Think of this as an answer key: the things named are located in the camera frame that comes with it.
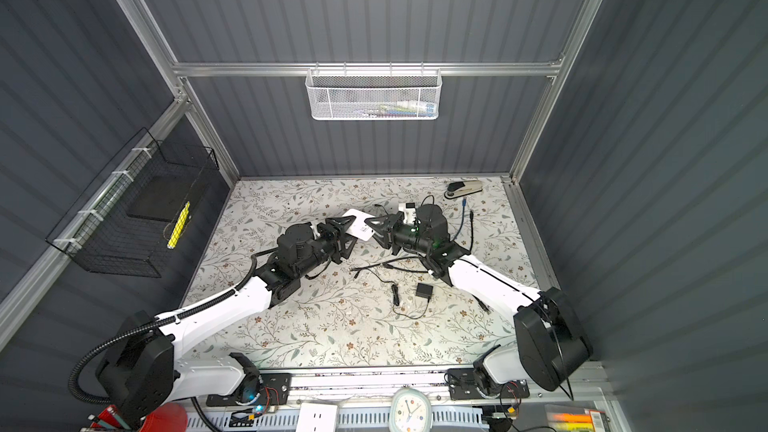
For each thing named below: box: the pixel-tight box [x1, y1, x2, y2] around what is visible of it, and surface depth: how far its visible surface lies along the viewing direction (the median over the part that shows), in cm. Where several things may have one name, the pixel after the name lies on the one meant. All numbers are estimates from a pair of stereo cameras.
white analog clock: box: [389, 388, 432, 432], surface depth 69 cm
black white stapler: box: [444, 180, 483, 200], surface depth 116 cm
